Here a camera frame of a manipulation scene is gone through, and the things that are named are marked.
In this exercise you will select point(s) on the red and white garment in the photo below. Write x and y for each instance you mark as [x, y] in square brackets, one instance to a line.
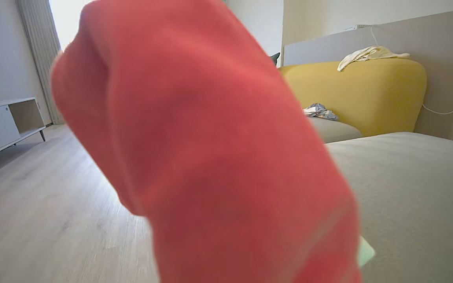
[218, 149]

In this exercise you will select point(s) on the small grey seat cushion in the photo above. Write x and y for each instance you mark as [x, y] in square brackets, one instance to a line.
[334, 130]

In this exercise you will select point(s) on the dark cushion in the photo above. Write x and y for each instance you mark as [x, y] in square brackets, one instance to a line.
[275, 59]

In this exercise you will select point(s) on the grey blue patterned cloth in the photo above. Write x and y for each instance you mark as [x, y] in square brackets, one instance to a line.
[320, 111]

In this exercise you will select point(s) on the yellow armchair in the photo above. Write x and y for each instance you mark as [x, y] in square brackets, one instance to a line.
[368, 94]

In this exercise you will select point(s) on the cream cloth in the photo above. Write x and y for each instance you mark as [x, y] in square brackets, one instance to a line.
[368, 54]

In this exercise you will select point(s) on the grey fabric sofa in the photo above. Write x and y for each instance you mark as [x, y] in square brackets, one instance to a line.
[415, 196]

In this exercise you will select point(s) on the grey pleated curtain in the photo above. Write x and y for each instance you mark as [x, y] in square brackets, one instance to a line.
[39, 51]

